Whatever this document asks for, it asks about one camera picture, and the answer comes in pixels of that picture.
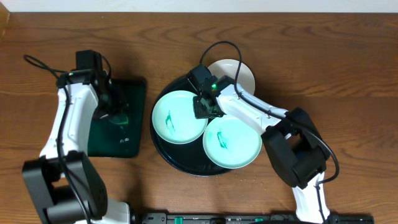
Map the green sponge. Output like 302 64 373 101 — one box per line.
109 113 129 126

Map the rectangular dark green tray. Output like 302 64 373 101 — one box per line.
88 79 146 158

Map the white plate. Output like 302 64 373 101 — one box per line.
208 59 256 95

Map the mint green plate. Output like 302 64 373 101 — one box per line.
203 115 262 169
152 90 208 144

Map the round black tray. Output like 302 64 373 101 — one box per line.
150 76 231 176

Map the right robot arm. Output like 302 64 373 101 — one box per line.
188 75 336 223

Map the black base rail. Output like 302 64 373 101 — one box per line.
139 213 375 224

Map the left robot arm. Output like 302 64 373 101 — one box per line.
22 69 132 223

